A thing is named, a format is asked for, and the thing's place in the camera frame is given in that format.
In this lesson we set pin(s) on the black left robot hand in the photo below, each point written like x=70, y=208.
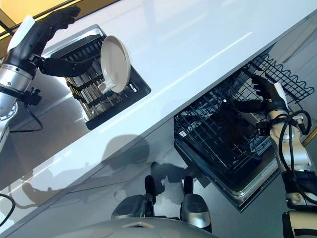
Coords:
x=27, y=52

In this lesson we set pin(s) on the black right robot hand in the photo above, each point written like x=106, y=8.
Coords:
x=270, y=98

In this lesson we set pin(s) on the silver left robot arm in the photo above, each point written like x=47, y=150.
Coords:
x=12, y=79

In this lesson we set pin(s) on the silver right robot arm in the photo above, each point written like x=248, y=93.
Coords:
x=293, y=153

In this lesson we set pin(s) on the steel dishwasher door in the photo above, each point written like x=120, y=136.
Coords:
x=247, y=183

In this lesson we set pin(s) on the beige round plate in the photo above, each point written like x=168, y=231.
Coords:
x=116, y=64

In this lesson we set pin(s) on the metal sink dish rack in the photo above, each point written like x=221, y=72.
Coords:
x=99, y=106

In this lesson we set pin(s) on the silver right robot leg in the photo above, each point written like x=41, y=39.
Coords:
x=194, y=208

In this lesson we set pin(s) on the silver robot leg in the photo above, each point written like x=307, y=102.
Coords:
x=135, y=205
x=194, y=208

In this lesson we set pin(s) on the silver left robot leg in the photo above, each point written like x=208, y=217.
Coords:
x=135, y=205

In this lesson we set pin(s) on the grey robot torso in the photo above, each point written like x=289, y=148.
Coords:
x=138, y=228

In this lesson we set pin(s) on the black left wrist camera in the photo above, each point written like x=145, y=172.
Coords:
x=31, y=95

